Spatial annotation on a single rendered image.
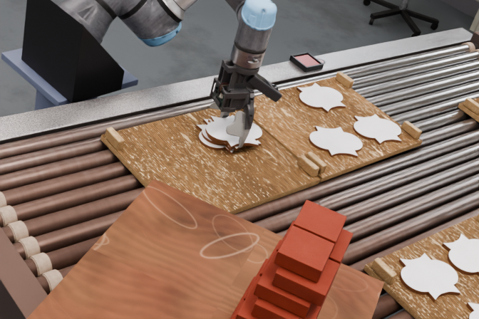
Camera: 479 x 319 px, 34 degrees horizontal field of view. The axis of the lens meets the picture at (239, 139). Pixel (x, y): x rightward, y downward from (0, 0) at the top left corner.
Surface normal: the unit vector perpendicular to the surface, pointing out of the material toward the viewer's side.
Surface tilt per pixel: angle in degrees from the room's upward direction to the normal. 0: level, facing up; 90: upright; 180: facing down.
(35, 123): 0
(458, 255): 0
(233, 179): 0
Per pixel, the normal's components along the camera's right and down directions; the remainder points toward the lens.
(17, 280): 0.23, -0.80
